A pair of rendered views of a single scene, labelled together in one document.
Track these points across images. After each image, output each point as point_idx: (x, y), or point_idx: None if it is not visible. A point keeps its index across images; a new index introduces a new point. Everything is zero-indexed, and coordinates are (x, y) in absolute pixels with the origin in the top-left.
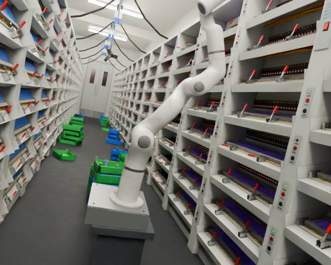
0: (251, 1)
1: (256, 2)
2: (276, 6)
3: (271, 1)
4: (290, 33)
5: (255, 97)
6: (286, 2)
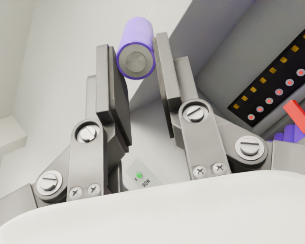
0: (170, 170)
1: (184, 156)
2: (217, 112)
3: (297, 105)
4: None
5: None
6: (273, 73)
